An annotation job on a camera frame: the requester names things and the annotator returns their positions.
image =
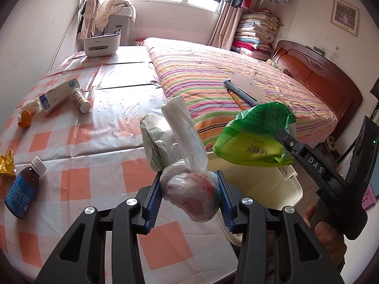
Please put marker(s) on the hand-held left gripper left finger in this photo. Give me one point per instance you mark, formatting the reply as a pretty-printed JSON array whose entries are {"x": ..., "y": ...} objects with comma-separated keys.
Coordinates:
[{"x": 154, "y": 204}]

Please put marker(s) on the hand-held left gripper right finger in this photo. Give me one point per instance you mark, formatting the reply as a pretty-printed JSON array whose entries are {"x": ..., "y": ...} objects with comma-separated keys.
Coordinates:
[{"x": 225, "y": 204}]

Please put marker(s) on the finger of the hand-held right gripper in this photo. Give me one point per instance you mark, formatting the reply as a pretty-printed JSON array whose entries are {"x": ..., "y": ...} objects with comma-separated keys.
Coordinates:
[{"x": 308, "y": 156}]

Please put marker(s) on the knotted clear plastic bag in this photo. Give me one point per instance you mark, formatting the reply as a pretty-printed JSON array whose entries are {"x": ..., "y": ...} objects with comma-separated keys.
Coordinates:
[{"x": 189, "y": 195}]

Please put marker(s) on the cream plastic bin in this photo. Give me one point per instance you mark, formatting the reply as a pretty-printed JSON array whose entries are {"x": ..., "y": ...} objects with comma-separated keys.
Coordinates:
[{"x": 266, "y": 189}]

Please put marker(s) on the green snack packet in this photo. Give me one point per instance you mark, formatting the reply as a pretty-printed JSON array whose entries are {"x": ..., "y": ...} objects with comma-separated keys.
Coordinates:
[{"x": 251, "y": 142}]

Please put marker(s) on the white tissue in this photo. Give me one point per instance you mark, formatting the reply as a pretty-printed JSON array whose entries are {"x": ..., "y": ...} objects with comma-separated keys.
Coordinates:
[{"x": 29, "y": 105}]

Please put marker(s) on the person's right hand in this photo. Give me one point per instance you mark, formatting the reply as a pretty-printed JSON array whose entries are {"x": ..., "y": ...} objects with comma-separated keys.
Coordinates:
[{"x": 328, "y": 239}]

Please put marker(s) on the pink printed box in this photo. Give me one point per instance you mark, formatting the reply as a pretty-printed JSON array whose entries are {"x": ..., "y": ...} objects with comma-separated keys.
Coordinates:
[{"x": 368, "y": 201}]

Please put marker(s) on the grey green crumpled packet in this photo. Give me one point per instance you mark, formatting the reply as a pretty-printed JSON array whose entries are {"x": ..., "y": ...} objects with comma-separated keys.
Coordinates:
[{"x": 154, "y": 142}]

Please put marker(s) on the wooden headboard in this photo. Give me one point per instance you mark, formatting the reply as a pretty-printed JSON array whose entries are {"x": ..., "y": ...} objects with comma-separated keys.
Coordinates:
[{"x": 319, "y": 80}]

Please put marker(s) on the yellow pencil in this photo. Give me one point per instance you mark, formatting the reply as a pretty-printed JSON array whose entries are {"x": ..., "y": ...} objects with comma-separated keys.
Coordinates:
[{"x": 238, "y": 102}]

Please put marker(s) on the floral pillow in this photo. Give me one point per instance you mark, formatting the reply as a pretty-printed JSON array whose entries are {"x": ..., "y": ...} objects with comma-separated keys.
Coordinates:
[{"x": 277, "y": 65}]

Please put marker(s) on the small white bottle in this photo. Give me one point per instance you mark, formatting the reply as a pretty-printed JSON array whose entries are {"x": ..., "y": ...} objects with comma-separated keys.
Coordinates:
[{"x": 81, "y": 100}]

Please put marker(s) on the striped bed blanket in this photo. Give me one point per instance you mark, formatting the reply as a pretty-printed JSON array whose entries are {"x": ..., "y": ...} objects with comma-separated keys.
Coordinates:
[{"x": 207, "y": 77}]

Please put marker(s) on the brown syrup bottle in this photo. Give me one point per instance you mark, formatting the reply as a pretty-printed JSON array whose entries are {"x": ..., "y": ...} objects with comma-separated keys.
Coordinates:
[{"x": 22, "y": 189}]

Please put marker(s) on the stack of folded quilts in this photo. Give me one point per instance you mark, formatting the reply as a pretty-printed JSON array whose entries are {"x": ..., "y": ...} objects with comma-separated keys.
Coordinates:
[{"x": 254, "y": 32}]

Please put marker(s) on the white blue medicine box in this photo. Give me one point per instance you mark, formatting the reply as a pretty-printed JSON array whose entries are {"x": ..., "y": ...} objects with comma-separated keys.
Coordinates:
[{"x": 57, "y": 96}]

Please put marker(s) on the yellow foil wrapper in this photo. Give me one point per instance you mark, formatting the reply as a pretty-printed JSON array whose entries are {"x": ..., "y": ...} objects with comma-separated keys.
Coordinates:
[{"x": 7, "y": 165}]

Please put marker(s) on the orange peel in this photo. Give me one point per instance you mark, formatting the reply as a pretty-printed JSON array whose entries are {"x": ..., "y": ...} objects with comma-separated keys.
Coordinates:
[{"x": 25, "y": 118}]

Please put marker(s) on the beige curtain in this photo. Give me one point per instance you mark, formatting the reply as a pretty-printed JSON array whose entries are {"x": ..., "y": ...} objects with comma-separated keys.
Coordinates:
[{"x": 225, "y": 23}]

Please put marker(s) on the red rimmed bucket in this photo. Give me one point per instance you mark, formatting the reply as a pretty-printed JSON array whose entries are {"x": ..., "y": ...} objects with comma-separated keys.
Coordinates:
[{"x": 139, "y": 40}]

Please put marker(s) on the white desk organizer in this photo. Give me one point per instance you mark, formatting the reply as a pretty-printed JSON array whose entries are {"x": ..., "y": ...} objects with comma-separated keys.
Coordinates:
[{"x": 100, "y": 47}]

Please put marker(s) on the white washing machine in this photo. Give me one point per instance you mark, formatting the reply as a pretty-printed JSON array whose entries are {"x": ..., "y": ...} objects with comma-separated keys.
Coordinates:
[{"x": 120, "y": 28}]

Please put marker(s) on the dotted cream cloth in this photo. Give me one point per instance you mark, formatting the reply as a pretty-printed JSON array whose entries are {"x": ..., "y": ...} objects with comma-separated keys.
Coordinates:
[{"x": 109, "y": 9}]

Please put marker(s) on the hanging pale coat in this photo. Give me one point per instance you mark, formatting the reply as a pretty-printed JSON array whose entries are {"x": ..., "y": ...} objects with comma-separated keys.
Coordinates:
[{"x": 88, "y": 9}]

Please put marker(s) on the framed wall picture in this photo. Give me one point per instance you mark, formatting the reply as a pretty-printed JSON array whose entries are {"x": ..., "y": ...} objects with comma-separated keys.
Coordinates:
[{"x": 345, "y": 16}]

